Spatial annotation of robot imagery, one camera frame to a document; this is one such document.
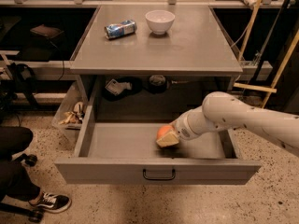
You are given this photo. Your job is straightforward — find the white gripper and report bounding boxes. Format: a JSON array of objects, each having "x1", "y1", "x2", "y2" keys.
[{"x1": 156, "y1": 111, "x2": 198, "y2": 147}]

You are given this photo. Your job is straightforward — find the orange fruit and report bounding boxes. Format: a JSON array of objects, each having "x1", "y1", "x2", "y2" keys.
[{"x1": 157, "y1": 125, "x2": 175, "y2": 140}]

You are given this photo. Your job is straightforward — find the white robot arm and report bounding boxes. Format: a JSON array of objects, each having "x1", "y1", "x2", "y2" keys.
[{"x1": 156, "y1": 91, "x2": 299, "y2": 156}]

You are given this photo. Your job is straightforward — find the open grey top drawer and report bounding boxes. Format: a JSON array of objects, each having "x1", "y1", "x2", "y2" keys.
[{"x1": 55, "y1": 102, "x2": 261, "y2": 185}]

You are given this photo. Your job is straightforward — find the black tape roll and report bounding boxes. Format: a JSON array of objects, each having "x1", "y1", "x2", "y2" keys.
[{"x1": 148, "y1": 75, "x2": 168, "y2": 93}]

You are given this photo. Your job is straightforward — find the black bag with paper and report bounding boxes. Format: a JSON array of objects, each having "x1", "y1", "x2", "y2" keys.
[{"x1": 102, "y1": 77, "x2": 143, "y2": 101}]

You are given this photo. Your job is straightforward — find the clear plastic bin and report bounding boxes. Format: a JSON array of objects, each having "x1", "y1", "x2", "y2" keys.
[{"x1": 52, "y1": 82, "x2": 85, "y2": 144}]

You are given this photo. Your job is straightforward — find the white bowl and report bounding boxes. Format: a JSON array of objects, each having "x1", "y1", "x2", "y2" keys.
[{"x1": 145, "y1": 10, "x2": 176, "y2": 35}]

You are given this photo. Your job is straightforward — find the crushed blue soda can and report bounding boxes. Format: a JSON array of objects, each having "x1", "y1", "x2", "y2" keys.
[{"x1": 105, "y1": 20, "x2": 137, "y2": 39}]

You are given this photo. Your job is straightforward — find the black and white sneaker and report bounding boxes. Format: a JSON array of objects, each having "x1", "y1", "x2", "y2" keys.
[{"x1": 29, "y1": 191, "x2": 71, "y2": 214}]

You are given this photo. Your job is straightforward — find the black office chair base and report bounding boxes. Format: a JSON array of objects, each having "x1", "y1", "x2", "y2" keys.
[{"x1": 0, "y1": 154, "x2": 44, "y2": 223}]

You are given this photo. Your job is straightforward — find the person's leg black trousers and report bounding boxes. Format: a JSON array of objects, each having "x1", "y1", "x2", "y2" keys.
[{"x1": 0, "y1": 127, "x2": 40, "y2": 202}]

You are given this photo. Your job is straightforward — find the black box on shelf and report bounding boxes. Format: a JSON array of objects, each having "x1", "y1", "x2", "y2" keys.
[{"x1": 30, "y1": 24, "x2": 64, "y2": 40}]

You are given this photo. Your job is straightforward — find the black drawer handle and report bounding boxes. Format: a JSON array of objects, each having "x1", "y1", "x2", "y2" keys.
[{"x1": 142, "y1": 169, "x2": 176, "y2": 181}]

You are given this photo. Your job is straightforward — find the wooden easel frame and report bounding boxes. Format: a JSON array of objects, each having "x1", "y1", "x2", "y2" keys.
[{"x1": 232, "y1": 0, "x2": 299, "y2": 110}]

